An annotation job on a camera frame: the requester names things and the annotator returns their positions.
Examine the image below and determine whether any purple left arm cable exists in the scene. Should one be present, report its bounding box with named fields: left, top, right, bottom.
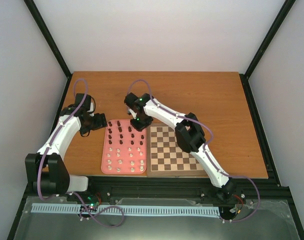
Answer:
left=38, top=78, right=90, bottom=201

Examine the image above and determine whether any pink plastic tray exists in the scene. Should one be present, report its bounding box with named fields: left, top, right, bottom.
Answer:
left=101, top=119, right=147, bottom=175

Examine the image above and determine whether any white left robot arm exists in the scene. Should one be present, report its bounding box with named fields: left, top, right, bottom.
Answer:
left=24, top=93, right=107, bottom=202

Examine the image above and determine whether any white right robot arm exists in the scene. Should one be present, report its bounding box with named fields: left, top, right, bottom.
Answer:
left=124, top=92, right=236, bottom=202

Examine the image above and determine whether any light blue cable duct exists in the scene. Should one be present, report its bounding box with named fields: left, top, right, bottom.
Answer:
left=30, top=203, right=220, bottom=218

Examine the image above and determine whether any black aluminium frame rail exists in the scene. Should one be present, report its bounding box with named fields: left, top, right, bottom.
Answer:
left=80, top=176, right=294, bottom=206

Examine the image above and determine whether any wooden chess board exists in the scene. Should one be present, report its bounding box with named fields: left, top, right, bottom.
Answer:
left=147, top=123, right=207, bottom=178

